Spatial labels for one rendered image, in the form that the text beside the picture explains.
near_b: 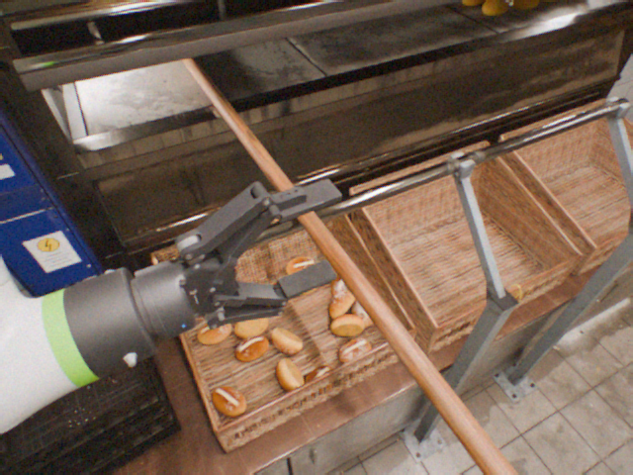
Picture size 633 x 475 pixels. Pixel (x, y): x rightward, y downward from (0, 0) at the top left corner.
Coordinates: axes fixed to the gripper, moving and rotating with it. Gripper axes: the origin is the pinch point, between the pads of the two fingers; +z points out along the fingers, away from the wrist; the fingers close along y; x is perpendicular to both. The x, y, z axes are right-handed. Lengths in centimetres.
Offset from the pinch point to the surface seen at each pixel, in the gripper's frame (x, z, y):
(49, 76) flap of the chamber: -40.7, -22.9, -6.5
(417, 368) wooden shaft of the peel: 14.2, 5.6, 13.5
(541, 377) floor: 9, 102, 134
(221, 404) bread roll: -17, -19, 70
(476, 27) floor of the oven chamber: -66, 90, 16
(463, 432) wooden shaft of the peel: 22.6, 5.6, 13.8
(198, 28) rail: -40.8, -0.3, -9.1
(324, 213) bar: -17.9, 10.2, 16.7
